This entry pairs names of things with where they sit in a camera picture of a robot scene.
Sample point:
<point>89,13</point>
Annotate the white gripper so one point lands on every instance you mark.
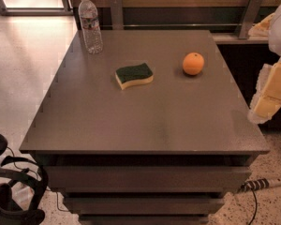
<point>267,99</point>

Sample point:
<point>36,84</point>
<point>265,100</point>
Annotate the orange fruit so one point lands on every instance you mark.
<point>193,63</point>

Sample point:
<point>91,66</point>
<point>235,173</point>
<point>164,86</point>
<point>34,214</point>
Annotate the white power strip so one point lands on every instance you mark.
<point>254,185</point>

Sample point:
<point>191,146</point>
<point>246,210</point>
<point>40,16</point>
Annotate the green and yellow sponge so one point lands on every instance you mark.
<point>134,75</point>

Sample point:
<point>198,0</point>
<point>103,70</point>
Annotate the clear plastic water bottle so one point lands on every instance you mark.
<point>90,27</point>

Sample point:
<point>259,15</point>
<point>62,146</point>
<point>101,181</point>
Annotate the right metal bracket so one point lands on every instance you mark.
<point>250,13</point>

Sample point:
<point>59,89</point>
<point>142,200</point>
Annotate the metal bracket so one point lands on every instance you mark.
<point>117,18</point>
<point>250,13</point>

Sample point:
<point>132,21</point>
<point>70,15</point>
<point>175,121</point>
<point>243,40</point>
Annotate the horizontal metal rail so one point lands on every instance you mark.
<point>183,26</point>

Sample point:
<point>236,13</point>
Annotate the left metal bracket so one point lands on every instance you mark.
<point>117,18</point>

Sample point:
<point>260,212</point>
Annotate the black headset with straps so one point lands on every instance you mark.
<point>10,212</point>

